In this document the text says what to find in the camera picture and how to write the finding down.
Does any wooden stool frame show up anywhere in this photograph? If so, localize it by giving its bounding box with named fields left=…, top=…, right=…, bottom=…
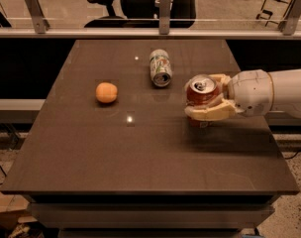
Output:
left=255, top=0, right=293, bottom=26

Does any white green soda can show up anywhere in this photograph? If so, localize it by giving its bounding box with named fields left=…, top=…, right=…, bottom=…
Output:
left=150, top=49, right=172, bottom=87

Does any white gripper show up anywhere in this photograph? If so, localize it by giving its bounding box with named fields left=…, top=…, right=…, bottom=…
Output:
left=184, top=69, right=273, bottom=121

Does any metal railing bracket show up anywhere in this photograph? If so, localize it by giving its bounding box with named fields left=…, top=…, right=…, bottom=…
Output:
left=24, top=0, right=50, bottom=34
left=278, top=0, right=301, bottom=36
left=159, top=0, right=170, bottom=35

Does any cardboard box on floor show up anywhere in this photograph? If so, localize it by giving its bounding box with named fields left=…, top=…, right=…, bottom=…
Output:
left=0, top=192, right=36, bottom=230

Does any right metal railing bracket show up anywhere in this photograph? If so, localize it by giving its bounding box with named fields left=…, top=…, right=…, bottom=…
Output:
left=278, top=0, right=301, bottom=36

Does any middle metal railing bracket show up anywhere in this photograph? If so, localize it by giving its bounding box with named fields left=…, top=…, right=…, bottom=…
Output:
left=159, top=0, right=170, bottom=35

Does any brown table cabinet base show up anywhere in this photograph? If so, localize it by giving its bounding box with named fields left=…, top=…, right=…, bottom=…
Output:
left=29, top=203, right=274, bottom=236

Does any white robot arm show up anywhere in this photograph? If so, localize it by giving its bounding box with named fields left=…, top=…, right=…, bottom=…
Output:
left=184, top=69, right=301, bottom=122

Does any orange fruit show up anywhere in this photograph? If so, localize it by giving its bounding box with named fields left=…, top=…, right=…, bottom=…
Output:
left=95, top=82, right=118, bottom=103

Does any black office chair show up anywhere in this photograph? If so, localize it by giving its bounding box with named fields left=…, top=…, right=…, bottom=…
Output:
left=85, top=0, right=196, bottom=28

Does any red coke can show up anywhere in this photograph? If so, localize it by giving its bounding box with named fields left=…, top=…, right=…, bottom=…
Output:
left=184, top=74, right=220, bottom=127

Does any left metal railing bracket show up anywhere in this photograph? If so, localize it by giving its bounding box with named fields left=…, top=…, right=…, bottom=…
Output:
left=24, top=0, right=50, bottom=34

